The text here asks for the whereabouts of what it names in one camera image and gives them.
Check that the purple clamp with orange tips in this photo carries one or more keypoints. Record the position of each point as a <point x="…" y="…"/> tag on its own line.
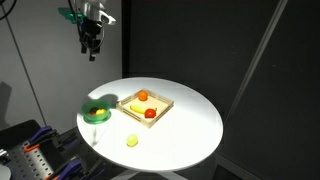
<point x="70" y="167"/>
<point x="39" y="136"/>

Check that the wooden slatted tray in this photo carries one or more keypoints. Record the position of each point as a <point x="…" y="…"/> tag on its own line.
<point x="156" y="115"/>

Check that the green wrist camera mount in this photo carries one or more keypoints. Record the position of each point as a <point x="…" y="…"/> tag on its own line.
<point x="69" y="14"/>

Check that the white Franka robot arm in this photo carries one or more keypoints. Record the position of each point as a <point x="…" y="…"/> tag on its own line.
<point x="94" y="8"/>

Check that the red toy apple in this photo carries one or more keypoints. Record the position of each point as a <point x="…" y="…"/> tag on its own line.
<point x="150" y="113"/>

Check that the small yellow toy fruit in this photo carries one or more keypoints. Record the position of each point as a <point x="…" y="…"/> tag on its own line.
<point x="101" y="112"/>

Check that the thin dark slanted pole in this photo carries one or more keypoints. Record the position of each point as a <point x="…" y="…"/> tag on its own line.
<point x="23" y="66"/>

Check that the yellow lemon plush toy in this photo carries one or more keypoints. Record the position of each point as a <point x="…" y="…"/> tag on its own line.
<point x="132" y="140"/>

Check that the green plastic bowl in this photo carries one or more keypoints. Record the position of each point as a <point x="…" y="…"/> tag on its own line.
<point x="87" y="117"/>

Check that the perforated metal breadboard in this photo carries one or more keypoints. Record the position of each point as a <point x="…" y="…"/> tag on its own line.
<point x="28" y="163"/>

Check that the yellow toy banana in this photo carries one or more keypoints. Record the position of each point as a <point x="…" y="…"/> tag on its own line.
<point x="137" y="108"/>

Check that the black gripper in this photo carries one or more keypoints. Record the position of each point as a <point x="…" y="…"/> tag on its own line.
<point x="90" y="31"/>

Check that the small red toy fruit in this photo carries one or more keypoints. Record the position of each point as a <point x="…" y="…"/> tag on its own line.
<point x="92" y="111"/>

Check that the orange toy fruit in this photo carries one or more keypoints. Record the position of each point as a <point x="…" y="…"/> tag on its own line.
<point x="143" y="95"/>

